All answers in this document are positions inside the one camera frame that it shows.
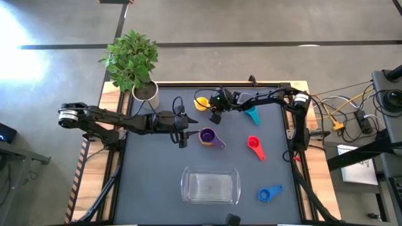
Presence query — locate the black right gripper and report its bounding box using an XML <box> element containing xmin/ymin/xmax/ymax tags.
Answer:
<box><xmin>204</xmin><ymin>88</ymin><xmax>236</xmax><ymax>113</ymax></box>

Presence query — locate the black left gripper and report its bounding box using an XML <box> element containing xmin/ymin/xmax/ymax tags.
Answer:
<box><xmin>150</xmin><ymin>110</ymin><xmax>202</xmax><ymax>139</ymax></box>

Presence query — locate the yellow measuring cup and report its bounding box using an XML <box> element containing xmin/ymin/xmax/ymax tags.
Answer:
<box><xmin>193</xmin><ymin>97</ymin><xmax>210</xmax><ymax>112</ymax></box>

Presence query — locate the purple measuring cup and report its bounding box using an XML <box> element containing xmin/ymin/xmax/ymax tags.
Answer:
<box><xmin>198</xmin><ymin>127</ymin><xmax>226</xmax><ymax>149</ymax></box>

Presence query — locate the teal measuring cup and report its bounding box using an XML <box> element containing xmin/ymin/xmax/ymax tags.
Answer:
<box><xmin>244</xmin><ymin>105</ymin><xmax>261</xmax><ymax>126</ymax></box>

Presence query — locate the red measuring cup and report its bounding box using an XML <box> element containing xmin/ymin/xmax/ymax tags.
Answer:
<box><xmin>247</xmin><ymin>135</ymin><xmax>266</xmax><ymax>162</ymax></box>

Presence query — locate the blue measuring cup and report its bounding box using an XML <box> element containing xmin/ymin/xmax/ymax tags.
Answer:
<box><xmin>257</xmin><ymin>184</ymin><xmax>283</xmax><ymax>203</ymax></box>

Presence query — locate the clear plastic basket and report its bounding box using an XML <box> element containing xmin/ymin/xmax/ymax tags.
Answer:
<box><xmin>180</xmin><ymin>166</ymin><xmax>242</xmax><ymax>205</ymax></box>

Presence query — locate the white plant pot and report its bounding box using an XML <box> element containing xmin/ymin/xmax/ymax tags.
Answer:
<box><xmin>131</xmin><ymin>80</ymin><xmax>160</xmax><ymax>110</ymax></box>

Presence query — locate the green leafy plant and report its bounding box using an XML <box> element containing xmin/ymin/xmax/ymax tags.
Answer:
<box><xmin>98</xmin><ymin>30</ymin><xmax>160</xmax><ymax>94</ymax></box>

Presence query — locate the black yellow striped strip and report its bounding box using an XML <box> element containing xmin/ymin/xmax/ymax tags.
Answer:
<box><xmin>64</xmin><ymin>137</ymin><xmax>90</xmax><ymax>224</ymax></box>

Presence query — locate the black power strip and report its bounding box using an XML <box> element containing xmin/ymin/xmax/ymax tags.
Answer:
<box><xmin>354</xmin><ymin>109</ymin><xmax>374</xmax><ymax>134</ymax></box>

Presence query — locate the black diagonal beam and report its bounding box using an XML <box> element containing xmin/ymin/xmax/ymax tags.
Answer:
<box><xmin>326</xmin><ymin>134</ymin><xmax>402</xmax><ymax>172</ymax></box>

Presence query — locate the white paper sheet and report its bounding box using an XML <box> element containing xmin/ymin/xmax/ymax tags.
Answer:
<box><xmin>337</xmin><ymin>144</ymin><xmax>379</xmax><ymax>186</ymax></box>

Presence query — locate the grey side desk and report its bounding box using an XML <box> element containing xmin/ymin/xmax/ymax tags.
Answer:
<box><xmin>0</xmin><ymin>141</ymin><xmax>52</xmax><ymax>226</ymax></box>

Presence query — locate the grey equipment stand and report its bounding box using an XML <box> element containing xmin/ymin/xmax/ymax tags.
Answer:
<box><xmin>371</xmin><ymin>64</ymin><xmax>402</xmax><ymax>146</ymax></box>

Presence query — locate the black flat device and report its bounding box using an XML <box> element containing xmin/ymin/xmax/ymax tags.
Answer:
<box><xmin>0</xmin><ymin>122</ymin><xmax>18</xmax><ymax>144</ymax></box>

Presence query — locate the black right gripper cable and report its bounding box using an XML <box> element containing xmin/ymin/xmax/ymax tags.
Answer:
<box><xmin>193</xmin><ymin>89</ymin><xmax>221</xmax><ymax>109</ymax></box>

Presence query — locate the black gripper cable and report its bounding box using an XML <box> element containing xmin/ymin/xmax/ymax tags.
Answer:
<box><xmin>193</xmin><ymin>89</ymin><xmax>221</xmax><ymax>109</ymax></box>
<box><xmin>171</xmin><ymin>95</ymin><xmax>185</xmax><ymax>116</ymax></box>

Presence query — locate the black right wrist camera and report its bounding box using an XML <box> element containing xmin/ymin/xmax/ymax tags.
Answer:
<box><xmin>209</xmin><ymin>111</ymin><xmax>222</xmax><ymax>125</ymax></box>

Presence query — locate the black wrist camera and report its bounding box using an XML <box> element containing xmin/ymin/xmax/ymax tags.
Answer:
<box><xmin>177</xmin><ymin>131</ymin><xmax>190</xmax><ymax>149</ymax></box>
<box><xmin>209</xmin><ymin>111</ymin><xmax>222</xmax><ymax>125</ymax></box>

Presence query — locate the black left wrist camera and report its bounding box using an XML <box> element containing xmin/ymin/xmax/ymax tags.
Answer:
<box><xmin>177</xmin><ymin>131</ymin><xmax>190</xmax><ymax>149</ymax></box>

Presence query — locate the black metal rig frame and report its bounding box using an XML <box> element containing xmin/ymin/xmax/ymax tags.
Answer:
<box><xmin>70</xmin><ymin>82</ymin><xmax>346</xmax><ymax>226</ymax></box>

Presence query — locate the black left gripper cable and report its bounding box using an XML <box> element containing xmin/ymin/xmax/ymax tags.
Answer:
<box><xmin>171</xmin><ymin>95</ymin><xmax>185</xmax><ymax>116</ymax></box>

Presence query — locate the black box camera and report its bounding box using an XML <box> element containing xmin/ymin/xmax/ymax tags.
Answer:
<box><xmin>225</xmin><ymin>213</ymin><xmax>242</xmax><ymax>226</ymax></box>

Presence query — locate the yellow cable with plug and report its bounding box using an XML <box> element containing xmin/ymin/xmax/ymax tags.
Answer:
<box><xmin>310</xmin><ymin>89</ymin><xmax>374</xmax><ymax>132</ymax></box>

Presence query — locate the white cable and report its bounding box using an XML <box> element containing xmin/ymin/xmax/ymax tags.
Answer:
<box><xmin>326</xmin><ymin>95</ymin><xmax>359</xmax><ymax>109</ymax></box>

